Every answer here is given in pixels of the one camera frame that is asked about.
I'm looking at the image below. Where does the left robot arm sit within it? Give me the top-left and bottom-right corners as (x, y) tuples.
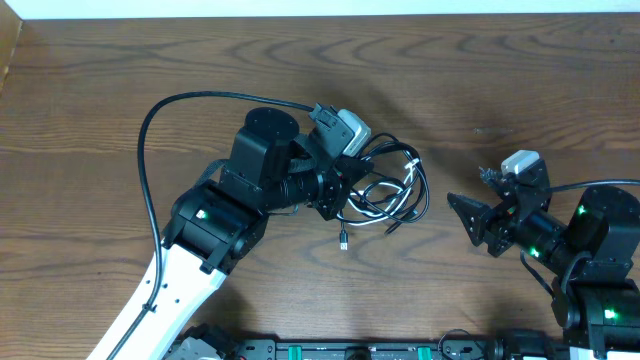
(90, 104), (373, 359)

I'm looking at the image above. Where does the black white braided cable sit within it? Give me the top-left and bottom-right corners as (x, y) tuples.
(344, 174), (419, 227)

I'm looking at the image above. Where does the white USB cable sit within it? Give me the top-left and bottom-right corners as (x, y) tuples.
(347, 157), (422, 217)

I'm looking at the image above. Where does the black USB cable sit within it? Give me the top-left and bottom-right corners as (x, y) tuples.
(337, 132), (431, 252)

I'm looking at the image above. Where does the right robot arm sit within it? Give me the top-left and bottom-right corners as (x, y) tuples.
(447, 159), (639, 359)

